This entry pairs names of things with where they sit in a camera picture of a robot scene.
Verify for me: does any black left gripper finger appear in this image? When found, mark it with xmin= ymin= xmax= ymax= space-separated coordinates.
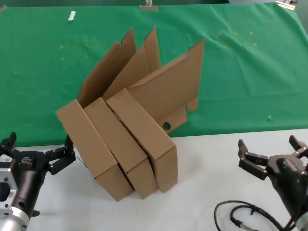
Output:
xmin=0 ymin=131 xmax=17 ymax=157
xmin=45 ymin=135 xmax=77 ymax=176

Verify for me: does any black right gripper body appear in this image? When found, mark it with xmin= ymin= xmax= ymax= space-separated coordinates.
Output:
xmin=266 ymin=154 xmax=308 ymax=219

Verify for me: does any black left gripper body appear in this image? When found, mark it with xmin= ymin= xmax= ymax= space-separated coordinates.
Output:
xmin=12 ymin=150 xmax=51 ymax=216

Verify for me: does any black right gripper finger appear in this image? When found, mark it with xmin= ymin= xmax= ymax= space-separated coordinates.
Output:
xmin=288 ymin=135 xmax=308 ymax=160
xmin=238 ymin=139 xmax=268 ymax=180

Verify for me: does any brown cardboard box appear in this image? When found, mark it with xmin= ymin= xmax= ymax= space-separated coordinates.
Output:
xmin=84 ymin=25 xmax=161 ymax=200
xmin=55 ymin=26 xmax=137 ymax=202
xmin=105 ymin=39 xmax=205 ymax=194

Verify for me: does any green table cloth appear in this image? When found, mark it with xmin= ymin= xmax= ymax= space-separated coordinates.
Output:
xmin=0 ymin=2 xmax=308 ymax=148

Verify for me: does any metal table clip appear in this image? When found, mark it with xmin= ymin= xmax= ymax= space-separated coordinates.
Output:
xmin=275 ymin=0 xmax=297 ymax=11
xmin=139 ymin=0 xmax=159 ymax=12

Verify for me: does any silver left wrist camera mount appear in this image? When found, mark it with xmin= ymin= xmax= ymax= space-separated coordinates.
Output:
xmin=0 ymin=154 xmax=19 ymax=210

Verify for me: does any black cable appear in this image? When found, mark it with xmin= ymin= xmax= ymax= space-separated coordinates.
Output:
xmin=214 ymin=200 xmax=295 ymax=231

